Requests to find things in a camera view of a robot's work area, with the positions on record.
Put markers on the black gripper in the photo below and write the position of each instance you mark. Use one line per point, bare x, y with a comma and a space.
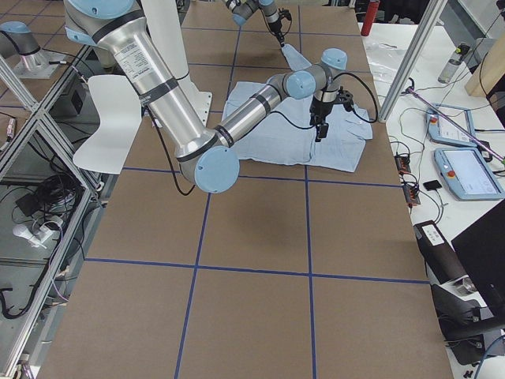
275, 26
320, 107

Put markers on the light blue button shirt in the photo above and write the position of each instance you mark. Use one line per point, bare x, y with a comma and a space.
301, 117

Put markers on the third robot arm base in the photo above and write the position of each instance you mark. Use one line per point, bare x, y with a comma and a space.
35, 63

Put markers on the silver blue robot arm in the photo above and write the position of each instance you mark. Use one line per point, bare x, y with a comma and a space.
242, 10
141, 36

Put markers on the orange circuit board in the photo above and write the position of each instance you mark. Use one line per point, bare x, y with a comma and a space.
403, 164

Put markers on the clear plastic bag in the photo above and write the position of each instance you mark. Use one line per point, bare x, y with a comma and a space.
384, 60

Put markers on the red cylindrical bottle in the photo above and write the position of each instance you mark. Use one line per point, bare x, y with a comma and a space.
370, 16

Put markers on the metal reacher grabber stick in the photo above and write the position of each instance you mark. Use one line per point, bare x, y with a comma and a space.
478, 142

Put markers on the far teach pendant tablet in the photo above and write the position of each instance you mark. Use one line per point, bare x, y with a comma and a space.
441, 131

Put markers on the teach pendant tablet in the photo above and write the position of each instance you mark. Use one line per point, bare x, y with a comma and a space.
441, 131
467, 175

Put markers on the clear water bottle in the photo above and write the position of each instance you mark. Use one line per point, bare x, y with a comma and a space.
453, 63

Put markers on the near teach pendant tablet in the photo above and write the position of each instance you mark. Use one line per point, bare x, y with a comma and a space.
467, 175

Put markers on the white plastic chair seat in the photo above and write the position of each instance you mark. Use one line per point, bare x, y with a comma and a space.
119, 110

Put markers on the black box white label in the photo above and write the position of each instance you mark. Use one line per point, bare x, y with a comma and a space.
438, 253

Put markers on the black monitor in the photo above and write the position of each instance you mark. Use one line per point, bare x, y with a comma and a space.
480, 249

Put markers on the white power strip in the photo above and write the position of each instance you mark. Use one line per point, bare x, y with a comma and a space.
40, 235

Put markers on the white central pedestal column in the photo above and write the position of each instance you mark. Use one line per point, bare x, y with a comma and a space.
177, 59

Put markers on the aluminium frame post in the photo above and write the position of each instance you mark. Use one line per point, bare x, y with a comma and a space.
420, 37

